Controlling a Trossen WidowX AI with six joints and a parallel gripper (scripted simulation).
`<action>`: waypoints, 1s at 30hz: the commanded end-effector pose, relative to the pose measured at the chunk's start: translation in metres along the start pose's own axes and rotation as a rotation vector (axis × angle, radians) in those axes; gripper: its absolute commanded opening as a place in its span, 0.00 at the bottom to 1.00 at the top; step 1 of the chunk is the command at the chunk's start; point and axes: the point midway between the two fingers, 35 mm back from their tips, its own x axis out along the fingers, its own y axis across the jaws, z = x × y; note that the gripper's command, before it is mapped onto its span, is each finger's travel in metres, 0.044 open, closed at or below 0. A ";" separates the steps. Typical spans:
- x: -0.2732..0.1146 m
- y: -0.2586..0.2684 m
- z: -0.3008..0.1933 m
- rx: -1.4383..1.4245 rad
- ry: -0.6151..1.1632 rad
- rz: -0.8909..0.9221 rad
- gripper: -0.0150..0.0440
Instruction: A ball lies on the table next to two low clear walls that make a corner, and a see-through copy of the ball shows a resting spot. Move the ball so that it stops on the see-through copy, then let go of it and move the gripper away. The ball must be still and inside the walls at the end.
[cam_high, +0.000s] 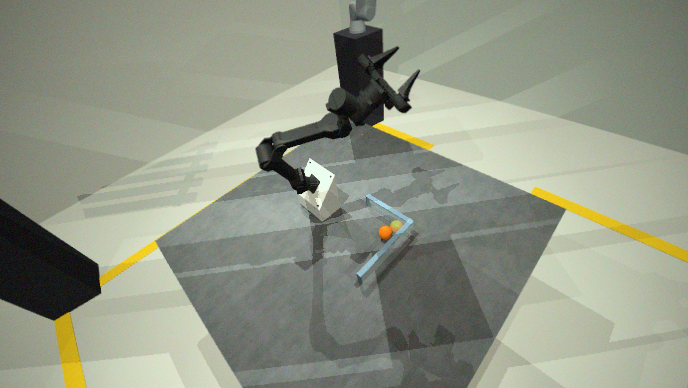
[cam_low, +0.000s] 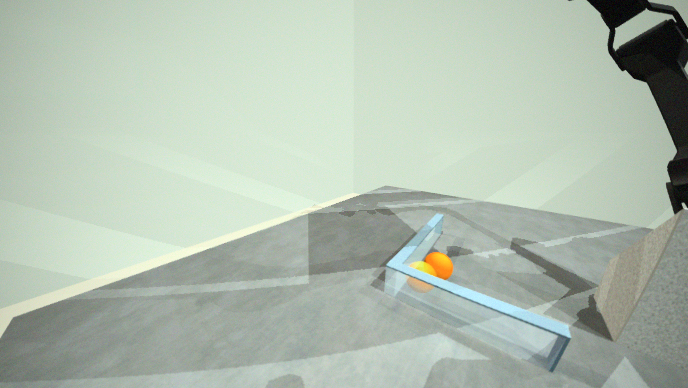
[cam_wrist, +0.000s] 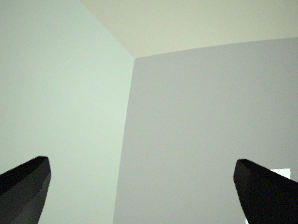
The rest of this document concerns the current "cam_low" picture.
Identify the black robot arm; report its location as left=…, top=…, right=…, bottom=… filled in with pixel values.
left=587, top=0, right=688, bottom=214

